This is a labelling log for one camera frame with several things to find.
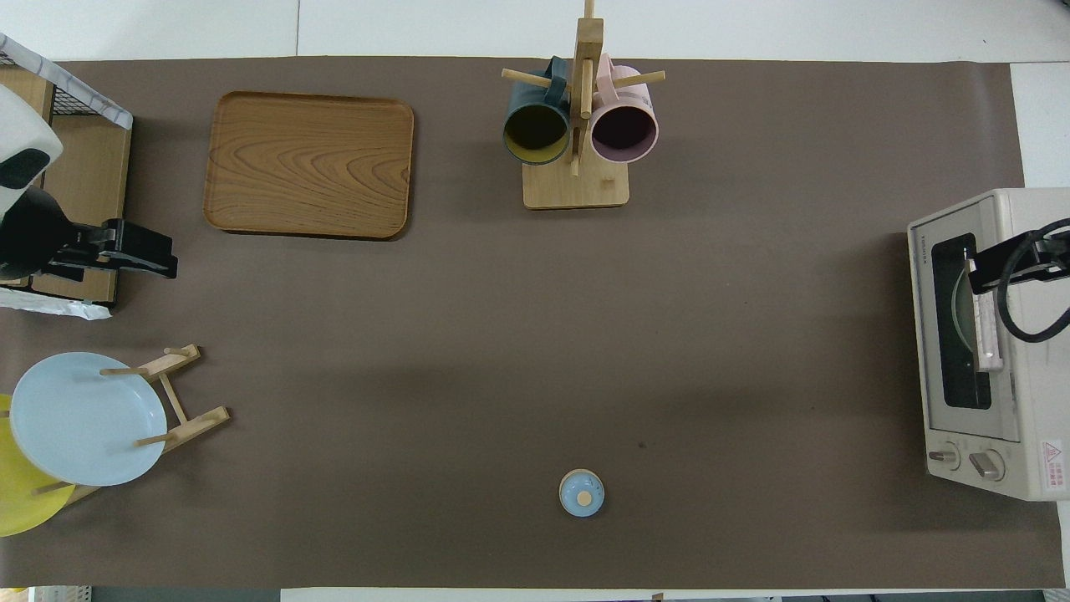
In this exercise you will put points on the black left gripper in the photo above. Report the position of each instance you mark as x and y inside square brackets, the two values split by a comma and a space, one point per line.
[33, 234]

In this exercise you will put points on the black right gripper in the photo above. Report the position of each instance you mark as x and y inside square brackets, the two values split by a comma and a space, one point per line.
[1055, 251]

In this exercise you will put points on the pale green plate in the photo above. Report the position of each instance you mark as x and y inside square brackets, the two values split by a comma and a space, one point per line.
[963, 313]

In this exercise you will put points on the beige toaster oven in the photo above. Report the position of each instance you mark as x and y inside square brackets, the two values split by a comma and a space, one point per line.
[1036, 418]

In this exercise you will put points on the silver oven knob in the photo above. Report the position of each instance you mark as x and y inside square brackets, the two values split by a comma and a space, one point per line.
[987, 464]
[944, 456]

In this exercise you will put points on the wooden step shelf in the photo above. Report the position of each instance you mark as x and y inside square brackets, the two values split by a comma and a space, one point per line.
[92, 184]

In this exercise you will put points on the wooden plate rack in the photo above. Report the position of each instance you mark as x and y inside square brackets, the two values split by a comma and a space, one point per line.
[184, 393]

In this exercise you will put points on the light blue plate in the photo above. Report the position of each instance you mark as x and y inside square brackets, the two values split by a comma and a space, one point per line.
[84, 418]

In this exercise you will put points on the wooden serving tray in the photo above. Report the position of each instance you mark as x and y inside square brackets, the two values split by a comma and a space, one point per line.
[309, 163]

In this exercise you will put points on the yellow plate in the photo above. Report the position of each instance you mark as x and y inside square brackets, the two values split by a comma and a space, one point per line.
[21, 506]

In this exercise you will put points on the brown table mat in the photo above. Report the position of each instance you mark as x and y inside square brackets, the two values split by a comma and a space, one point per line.
[501, 376]

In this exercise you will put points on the pink mug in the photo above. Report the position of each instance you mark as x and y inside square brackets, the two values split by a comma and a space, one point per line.
[624, 134]

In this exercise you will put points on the dark blue mug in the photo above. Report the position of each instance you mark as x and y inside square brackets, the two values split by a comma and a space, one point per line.
[535, 134]

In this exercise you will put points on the wooden mug tree stand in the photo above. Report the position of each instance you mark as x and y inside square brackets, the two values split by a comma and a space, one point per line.
[577, 180]

